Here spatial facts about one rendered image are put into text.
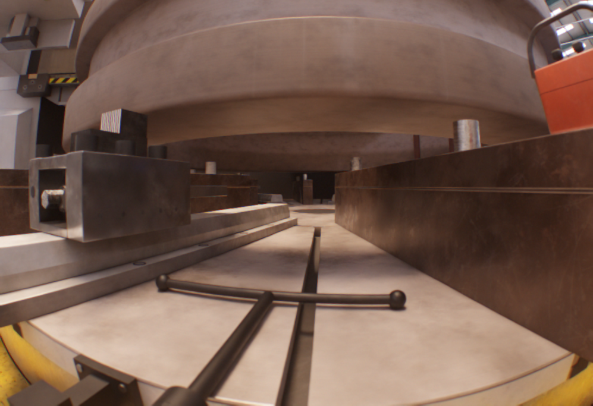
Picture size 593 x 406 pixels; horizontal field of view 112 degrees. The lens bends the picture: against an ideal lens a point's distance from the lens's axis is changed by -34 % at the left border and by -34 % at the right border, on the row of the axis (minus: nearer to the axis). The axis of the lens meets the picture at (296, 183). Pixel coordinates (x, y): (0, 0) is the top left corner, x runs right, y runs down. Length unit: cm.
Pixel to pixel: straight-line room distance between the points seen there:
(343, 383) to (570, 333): 40
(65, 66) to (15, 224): 264
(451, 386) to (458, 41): 99
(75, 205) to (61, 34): 267
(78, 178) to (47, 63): 361
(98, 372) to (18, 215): 148
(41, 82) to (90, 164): 333
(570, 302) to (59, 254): 108
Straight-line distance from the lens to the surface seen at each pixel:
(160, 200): 94
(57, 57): 430
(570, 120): 60
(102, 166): 80
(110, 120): 104
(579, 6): 62
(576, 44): 66
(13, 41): 331
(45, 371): 88
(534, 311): 66
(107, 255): 92
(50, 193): 95
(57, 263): 83
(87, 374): 57
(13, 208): 193
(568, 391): 79
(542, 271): 64
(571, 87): 60
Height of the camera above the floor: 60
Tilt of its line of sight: level
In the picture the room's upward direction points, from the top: straight up
